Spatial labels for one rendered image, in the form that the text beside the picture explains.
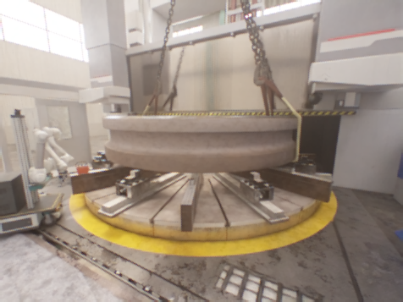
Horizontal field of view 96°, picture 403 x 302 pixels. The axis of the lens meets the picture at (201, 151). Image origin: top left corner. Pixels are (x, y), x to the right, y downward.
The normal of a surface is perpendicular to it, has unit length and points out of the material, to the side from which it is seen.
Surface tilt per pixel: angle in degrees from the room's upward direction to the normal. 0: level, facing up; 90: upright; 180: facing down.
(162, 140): 90
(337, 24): 90
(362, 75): 90
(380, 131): 90
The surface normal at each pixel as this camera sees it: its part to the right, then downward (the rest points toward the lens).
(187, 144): -0.10, 0.18
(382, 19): -0.46, 0.16
